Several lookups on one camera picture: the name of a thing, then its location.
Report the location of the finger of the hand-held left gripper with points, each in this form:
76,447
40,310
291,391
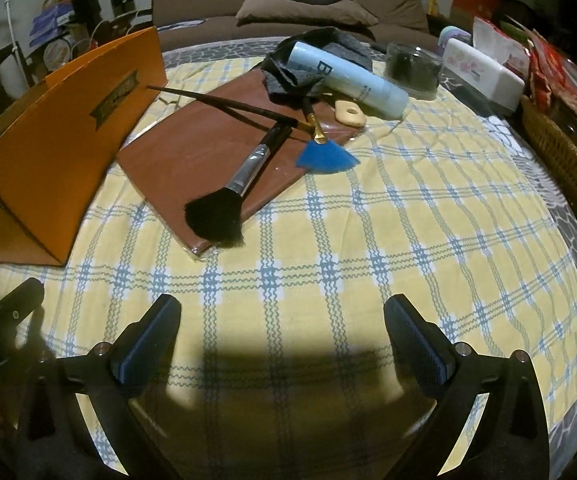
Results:
18,302

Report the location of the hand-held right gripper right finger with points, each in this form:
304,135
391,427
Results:
418,347

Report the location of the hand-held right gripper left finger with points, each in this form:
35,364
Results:
143,345

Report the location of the orange cardboard box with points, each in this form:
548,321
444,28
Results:
58,125

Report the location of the black makeup brush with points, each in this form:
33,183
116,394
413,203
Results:
213,220

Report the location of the brown leather pad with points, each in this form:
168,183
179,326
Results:
178,160

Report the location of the blue fan brush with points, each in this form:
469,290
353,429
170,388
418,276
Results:
326,157

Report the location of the cream oval plastic piece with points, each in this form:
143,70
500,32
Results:
356,119

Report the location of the wicker basket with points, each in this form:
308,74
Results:
558,155

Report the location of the thin dark paint brush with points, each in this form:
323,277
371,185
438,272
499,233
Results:
208,101

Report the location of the round tin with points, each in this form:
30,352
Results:
59,52

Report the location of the clear plastic container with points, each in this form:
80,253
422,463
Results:
413,72

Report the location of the white bottle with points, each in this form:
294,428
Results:
348,80

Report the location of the stack of blue packets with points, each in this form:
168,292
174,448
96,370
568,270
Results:
51,22

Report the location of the white tissue box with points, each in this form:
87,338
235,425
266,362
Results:
483,75

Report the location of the dark grey cloth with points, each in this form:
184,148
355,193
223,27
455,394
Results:
283,77

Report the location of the red snack packets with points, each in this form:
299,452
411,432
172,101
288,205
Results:
553,70

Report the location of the lilac container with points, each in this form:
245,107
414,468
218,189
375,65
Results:
453,37

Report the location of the white paper bag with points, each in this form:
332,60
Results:
493,40

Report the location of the red cardboard box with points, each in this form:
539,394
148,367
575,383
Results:
473,2

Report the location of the brown pillow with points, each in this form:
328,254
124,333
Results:
298,12

